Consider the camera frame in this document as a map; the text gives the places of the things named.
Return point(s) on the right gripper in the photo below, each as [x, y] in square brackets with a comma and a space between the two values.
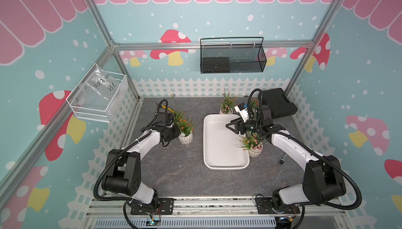
[237, 122]

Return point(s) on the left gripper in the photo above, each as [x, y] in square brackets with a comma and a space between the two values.
[177, 133]

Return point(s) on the orange flower pot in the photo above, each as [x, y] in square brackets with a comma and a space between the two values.
[186, 127]

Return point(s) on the pink flower pot twine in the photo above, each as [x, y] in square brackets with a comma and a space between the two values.
[253, 146]

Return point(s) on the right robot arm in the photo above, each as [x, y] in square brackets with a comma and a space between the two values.
[323, 179]

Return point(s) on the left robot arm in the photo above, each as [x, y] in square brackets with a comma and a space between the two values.
[121, 178]

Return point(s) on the white storage tray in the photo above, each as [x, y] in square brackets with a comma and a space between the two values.
[222, 147]

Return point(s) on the black box in basket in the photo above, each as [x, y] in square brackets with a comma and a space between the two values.
[210, 65]

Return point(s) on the pink flower pot back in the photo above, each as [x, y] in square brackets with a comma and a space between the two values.
[228, 103]

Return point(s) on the black tool case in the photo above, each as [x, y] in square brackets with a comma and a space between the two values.
[278, 103]

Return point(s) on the yellow handled pliers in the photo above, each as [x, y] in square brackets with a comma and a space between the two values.
[169, 109]

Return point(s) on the black wire wall basket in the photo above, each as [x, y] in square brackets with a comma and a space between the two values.
[246, 54]

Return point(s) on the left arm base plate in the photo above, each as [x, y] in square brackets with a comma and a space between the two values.
[164, 206]

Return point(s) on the clear acrylic wall box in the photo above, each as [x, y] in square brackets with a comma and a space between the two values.
[98, 95]

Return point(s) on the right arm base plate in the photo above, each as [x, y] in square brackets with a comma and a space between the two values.
[267, 205]

